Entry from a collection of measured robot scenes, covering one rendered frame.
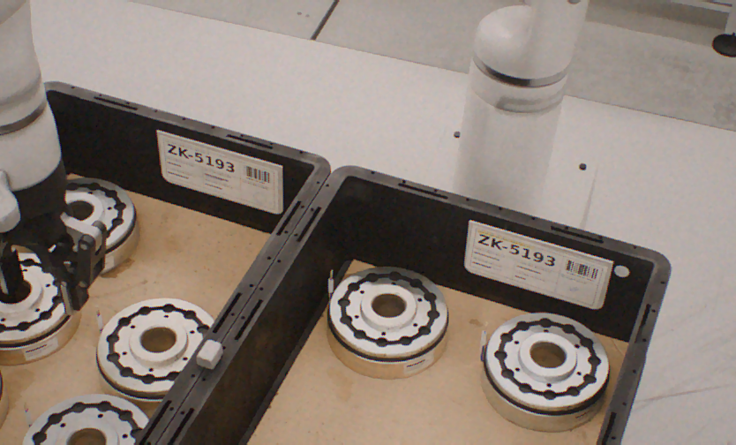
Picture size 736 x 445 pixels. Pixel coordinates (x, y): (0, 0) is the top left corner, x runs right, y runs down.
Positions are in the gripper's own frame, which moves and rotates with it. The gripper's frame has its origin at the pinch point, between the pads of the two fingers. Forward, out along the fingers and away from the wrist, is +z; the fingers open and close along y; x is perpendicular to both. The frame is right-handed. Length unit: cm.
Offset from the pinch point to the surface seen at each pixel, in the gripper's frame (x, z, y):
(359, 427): -0.5, 5.4, -28.6
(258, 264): -5.3, -4.6, -17.7
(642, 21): -191, 90, -23
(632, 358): -7.6, -4.4, -47.7
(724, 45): -187, 88, -42
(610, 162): -56, 19, -38
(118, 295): -5.5, 5.3, -3.4
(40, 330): 2.9, 2.0, -1.3
